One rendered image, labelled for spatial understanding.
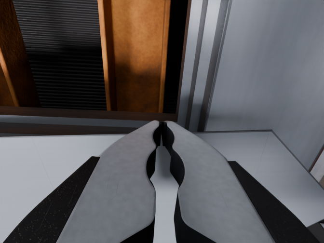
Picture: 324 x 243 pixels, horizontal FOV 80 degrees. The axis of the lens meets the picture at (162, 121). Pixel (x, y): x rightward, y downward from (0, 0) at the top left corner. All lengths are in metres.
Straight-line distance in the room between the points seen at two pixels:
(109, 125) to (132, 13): 0.17
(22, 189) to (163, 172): 0.11
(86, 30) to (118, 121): 0.30
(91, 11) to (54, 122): 0.29
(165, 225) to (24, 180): 0.13
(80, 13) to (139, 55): 0.18
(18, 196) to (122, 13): 0.23
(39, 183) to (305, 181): 0.21
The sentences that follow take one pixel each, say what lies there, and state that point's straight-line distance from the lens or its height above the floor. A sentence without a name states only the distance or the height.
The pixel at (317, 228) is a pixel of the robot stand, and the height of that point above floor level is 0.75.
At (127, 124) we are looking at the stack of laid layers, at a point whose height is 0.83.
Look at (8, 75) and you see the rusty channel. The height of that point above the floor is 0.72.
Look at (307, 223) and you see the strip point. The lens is 0.25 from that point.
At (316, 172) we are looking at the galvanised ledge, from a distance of 0.53.
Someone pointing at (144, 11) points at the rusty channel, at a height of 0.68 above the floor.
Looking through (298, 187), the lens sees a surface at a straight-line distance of 0.21.
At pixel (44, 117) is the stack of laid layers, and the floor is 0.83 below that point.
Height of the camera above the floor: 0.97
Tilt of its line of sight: 60 degrees down
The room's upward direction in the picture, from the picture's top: 177 degrees clockwise
